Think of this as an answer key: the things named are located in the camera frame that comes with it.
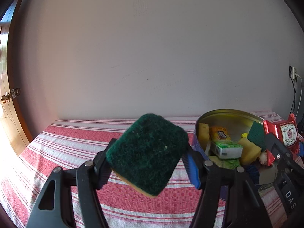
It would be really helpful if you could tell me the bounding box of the red foil snack packet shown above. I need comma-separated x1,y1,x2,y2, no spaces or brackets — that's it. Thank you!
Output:
263,113,301,163

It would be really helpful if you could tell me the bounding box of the cream snack bar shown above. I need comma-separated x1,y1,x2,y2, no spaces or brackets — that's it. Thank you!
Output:
258,151,267,165

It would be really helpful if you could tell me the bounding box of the blue scrubber ball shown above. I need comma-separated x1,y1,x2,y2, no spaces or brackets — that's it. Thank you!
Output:
245,165,260,185

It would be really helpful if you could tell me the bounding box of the plain yellow sponge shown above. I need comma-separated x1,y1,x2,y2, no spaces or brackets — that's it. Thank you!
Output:
238,138,262,165

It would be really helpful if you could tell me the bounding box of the green yellow sponge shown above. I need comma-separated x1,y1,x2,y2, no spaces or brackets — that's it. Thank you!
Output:
106,114,189,197
247,121,266,151

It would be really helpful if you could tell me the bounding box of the green tissue pack large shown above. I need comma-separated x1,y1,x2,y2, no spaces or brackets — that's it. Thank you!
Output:
209,155,240,170

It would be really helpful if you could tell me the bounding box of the light green tissue pack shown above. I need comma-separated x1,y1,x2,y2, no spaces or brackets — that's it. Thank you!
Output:
241,133,248,138

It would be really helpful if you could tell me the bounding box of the green white tissue pack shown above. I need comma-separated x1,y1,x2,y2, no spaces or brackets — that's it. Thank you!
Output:
210,141,243,160

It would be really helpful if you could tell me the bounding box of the yellow speckled sponge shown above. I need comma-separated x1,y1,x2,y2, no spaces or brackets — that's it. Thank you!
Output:
197,123,210,151

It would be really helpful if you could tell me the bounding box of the large yellow cracker pack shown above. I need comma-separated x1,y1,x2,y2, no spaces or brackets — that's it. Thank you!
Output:
209,126,231,142

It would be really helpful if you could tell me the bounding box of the blue round cookie tin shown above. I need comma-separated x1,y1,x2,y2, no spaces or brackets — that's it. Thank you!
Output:
192,109,279,202

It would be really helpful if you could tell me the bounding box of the red white striped cloth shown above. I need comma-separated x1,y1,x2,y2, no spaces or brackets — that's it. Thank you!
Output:
1,114,303,227

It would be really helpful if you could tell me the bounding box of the wooden door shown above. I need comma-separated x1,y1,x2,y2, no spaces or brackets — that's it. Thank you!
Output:
1,0,33,155

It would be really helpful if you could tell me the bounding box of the brass door knob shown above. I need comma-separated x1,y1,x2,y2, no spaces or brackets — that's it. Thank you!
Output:
1,88,21,104

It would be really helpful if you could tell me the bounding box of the black power cable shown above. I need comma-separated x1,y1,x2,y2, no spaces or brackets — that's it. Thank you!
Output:
288,77,296,117

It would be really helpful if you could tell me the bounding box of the white charger cable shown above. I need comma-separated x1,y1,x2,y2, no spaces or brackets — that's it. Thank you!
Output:
293,74,303,118

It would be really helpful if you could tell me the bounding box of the wall power outlet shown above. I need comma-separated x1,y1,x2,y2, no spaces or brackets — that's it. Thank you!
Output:
289,65,297,80

